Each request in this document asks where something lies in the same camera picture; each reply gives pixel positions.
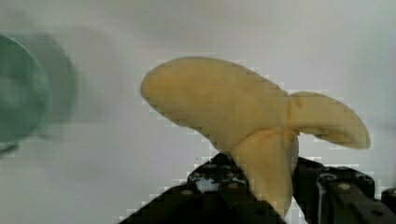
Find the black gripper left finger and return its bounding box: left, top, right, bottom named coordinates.
left=119, top=154, right=286, bottom=224

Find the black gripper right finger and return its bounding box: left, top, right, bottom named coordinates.
left=292, top=158, right=396, bottom=224

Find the yellow plush peeled banana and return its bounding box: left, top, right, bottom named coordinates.
left=140, top=57, right=371, bottom=217

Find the teal green mug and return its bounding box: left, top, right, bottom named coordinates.
left=0, top=35, right=52, bottom=153

